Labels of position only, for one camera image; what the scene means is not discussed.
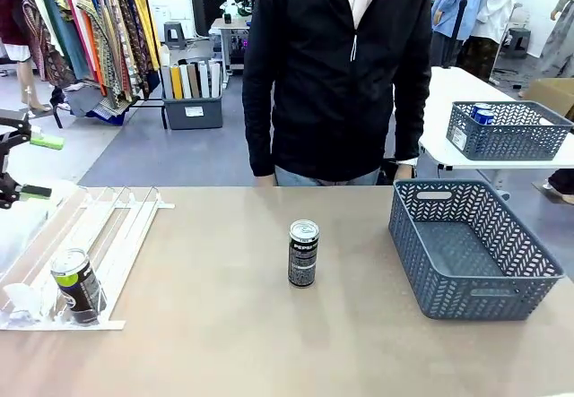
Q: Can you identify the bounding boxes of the brown cardboard box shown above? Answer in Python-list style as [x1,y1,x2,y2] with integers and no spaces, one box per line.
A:
[522,77,574,123]

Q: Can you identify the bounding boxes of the black Pepsi can green mark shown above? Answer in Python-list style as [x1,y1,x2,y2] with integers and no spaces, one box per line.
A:
[49,247,109,326]

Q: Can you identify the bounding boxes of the grey dress on mannequin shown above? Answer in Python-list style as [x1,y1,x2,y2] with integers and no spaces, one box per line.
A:
[535,2,574,80]

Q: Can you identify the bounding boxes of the dark red garment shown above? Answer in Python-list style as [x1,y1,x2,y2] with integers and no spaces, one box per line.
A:
[0,0,30,47]

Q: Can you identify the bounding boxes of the brown material roll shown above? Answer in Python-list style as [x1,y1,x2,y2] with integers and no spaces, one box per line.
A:
[187,63,201,99]

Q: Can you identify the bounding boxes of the yellow hanging garment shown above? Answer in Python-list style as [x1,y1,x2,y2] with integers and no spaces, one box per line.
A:
[124,0,161,72]

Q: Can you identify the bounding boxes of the dark patterned skirt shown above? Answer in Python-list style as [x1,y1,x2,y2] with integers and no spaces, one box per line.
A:
[461,36,500,80]

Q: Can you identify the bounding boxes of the person's right forearm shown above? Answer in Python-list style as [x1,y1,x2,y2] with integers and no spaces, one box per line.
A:
[243,96,276,178]

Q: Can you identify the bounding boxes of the tall white material roll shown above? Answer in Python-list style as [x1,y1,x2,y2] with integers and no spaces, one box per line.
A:
[160,46,174,100]

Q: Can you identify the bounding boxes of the grey background work table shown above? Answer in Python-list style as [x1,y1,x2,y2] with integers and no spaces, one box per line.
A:
[209,16,252,78]

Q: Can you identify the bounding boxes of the green hanging garment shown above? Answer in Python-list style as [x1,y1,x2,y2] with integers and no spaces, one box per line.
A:
[36,0,91,82]

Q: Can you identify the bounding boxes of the orange hanging garment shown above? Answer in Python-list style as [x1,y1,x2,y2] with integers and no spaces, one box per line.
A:
[83,22,107,96]

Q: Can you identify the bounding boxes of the white shirt on mannequin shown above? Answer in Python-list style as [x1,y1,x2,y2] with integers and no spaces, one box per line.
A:
[470,0,524,42]

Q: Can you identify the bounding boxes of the fabric pile on floor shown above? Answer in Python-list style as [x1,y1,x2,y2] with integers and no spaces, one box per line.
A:
[65,81,131,125]

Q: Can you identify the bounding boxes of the bystander's shoe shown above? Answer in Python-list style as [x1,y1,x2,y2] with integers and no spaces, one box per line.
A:
[542,168,574,203]

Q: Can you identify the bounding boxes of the grey storage bin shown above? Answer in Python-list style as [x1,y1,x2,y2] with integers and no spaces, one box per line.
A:
[161,93,224,131]

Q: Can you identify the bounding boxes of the grey plastic woven-pattern basket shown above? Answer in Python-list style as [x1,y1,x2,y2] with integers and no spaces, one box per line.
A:
[387,178,565,321]
[445,100,574,161]

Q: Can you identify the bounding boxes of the white side table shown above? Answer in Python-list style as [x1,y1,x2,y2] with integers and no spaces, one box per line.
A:
[416,65,574,202]

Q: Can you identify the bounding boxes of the brown patterned hanging garment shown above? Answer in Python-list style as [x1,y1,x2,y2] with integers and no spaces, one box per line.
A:
[107,0,152,98]

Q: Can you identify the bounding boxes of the white translucent plastic sheet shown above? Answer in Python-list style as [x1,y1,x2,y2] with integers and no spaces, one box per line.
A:
[0,180,86,277]

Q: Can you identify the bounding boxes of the mannequin legs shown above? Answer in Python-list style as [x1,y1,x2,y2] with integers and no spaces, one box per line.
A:
[17,56,53,114]

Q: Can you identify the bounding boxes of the black stand pole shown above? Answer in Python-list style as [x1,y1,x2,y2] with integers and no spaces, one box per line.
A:
[449,0,476,53]

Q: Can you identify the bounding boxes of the white wire can dispenser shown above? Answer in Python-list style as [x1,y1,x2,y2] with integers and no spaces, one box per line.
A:
[0,185,175,331]

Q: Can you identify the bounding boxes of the dark grey plastic stool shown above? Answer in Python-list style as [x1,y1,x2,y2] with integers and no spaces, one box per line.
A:
[500,27,533,60]
[163,21,188,51]

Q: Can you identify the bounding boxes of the person in black jacket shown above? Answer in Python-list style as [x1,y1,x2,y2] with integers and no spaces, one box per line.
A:
[241,0,434,187]

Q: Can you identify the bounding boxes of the person's left forearm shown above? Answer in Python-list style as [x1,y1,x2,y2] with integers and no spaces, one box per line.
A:
[394,91,430,166]

